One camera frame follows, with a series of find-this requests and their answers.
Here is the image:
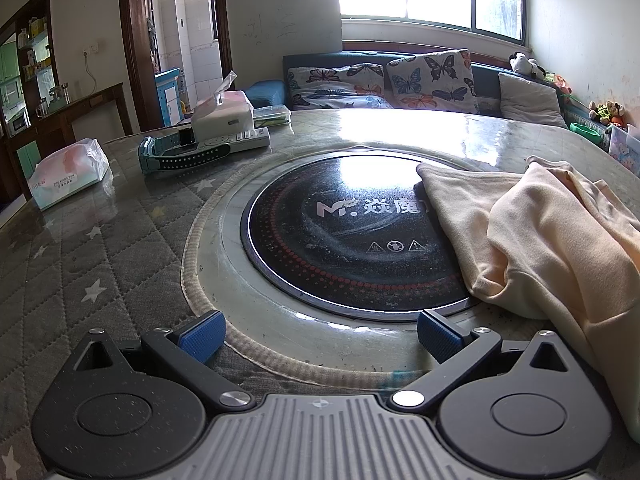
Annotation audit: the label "black white plush toy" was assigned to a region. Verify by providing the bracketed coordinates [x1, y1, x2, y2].
[508, 52, 547, 81]

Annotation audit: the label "blue toy kitchen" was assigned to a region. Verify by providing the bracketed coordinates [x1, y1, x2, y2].
[153, 67, 189, 129]

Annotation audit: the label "wooden display cabinet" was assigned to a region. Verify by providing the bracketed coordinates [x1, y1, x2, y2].
[0, 0, 57, 201]

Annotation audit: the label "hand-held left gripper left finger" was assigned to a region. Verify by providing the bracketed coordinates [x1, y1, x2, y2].
[47, 310, 254, 413]

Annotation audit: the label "clear box with green contents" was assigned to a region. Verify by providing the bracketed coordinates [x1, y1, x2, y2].
[252, 105, 292, 129]

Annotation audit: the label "round black induction cooktop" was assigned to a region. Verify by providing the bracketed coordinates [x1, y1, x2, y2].
[240, 151, 482, 319]

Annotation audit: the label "butterfly print cushion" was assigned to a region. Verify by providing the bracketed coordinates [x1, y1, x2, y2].
[287, 62, 394, 111]
[386, 50, 479, 114]

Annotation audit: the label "pink white tissue box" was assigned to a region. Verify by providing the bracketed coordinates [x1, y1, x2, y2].
[191, 71, 256, 148]

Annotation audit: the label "wall socket with cable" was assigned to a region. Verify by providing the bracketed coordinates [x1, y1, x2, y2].
[81, 44, 102, 96]

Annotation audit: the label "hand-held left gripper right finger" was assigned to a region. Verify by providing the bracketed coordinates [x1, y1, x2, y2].
[390, 310, 592, 411]

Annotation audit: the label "soft tissue pack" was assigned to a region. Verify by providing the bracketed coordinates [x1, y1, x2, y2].
[27, 138, 111, 211]

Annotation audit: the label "grey cushion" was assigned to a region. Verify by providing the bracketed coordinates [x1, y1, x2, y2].
[498, 72, 569, 129]

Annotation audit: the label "blue kids smartwatch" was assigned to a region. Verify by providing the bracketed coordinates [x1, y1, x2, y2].
[138, 127, 197, 176]

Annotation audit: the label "dark wooden side table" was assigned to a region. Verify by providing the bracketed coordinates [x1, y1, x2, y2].
[25, 82, 134, 147]

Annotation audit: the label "cream garment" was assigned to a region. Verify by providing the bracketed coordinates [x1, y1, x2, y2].
[415, 155, 640, 443]

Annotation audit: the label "dark wooden door frame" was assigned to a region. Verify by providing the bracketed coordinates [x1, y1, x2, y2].
[117, 0, 234, 132]

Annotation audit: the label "clear plastic storage box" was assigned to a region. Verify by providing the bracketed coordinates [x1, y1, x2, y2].
[607, 122, 640, 177]

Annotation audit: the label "brown plush toys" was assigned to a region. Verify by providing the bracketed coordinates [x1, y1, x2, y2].
[588, 100, 627, 129]

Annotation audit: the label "dark green watch strap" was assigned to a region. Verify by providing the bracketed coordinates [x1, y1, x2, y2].
[157, 142, 232, 169]

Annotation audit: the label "blue corner sofa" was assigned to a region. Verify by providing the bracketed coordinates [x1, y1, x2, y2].
[244, 50, 640, 161]

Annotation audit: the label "green plastic basin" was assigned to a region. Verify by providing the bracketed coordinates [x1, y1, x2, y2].
[570, 121, 604, 144]

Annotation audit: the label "white power strip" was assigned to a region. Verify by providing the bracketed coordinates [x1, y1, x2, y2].
[192, 127, 271, 154]

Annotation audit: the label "orange green plush toy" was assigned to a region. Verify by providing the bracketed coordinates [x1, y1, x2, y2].
[545, 73, 574, 97]

